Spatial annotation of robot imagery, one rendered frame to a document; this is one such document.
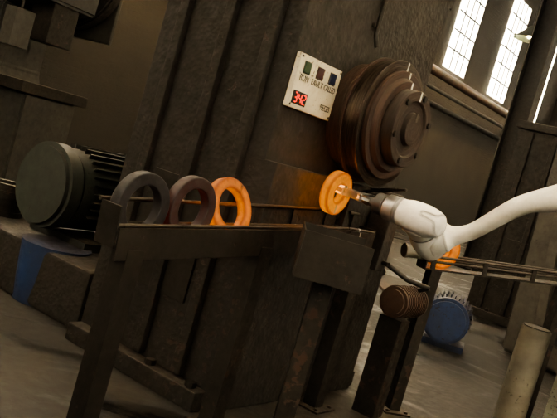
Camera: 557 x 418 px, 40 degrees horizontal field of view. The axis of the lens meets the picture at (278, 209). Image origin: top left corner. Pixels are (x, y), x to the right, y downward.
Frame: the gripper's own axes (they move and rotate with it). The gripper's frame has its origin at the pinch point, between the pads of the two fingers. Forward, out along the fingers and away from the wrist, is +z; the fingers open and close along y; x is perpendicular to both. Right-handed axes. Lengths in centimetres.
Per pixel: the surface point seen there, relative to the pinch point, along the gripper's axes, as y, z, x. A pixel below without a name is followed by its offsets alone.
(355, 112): -2.1, 1.5, 26.9
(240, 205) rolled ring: -44.4, 4.2, -12.5
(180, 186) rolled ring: -77, 1, -9
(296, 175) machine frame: -15.5, 7.8, 0.2
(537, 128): 430, 88, 80
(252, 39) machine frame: -27, 35, 39
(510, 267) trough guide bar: 93, -37, -12
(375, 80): 0.8, -0.1, 39.5
